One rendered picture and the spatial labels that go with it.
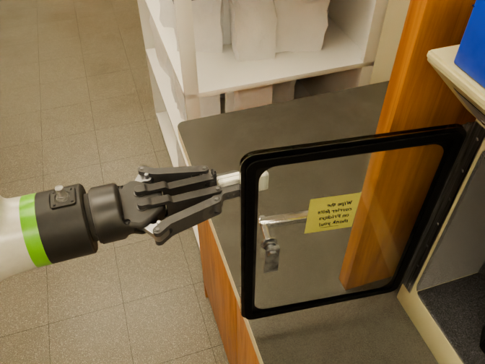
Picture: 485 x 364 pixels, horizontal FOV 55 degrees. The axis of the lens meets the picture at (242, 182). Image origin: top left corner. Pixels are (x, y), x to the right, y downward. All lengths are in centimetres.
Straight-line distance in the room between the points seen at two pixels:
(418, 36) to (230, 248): 61
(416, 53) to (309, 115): 78
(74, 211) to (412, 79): 45
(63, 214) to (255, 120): 85
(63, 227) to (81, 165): 214
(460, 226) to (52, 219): 60
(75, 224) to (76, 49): 325
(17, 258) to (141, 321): 146
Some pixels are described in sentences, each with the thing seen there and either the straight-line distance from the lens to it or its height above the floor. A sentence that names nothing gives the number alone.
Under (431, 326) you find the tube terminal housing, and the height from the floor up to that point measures 99.
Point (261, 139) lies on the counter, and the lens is 129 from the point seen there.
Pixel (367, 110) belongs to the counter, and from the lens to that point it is 144.
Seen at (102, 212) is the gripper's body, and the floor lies 134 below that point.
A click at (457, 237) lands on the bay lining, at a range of 84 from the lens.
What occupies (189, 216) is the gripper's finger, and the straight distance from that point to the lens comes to 59.
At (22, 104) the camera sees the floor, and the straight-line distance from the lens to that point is 332.
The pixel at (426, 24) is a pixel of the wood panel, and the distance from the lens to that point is 61.
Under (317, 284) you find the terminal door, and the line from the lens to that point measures 84.
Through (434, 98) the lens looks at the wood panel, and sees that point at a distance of 70.
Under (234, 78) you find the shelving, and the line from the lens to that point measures 156.
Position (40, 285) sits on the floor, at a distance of 227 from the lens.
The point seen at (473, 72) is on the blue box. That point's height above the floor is 152.
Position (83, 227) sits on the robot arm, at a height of 133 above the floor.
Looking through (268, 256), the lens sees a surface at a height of 120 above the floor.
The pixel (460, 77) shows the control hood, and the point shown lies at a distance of 53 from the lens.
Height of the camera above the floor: 177
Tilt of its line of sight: 45 degrees down
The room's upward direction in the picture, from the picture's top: straight up
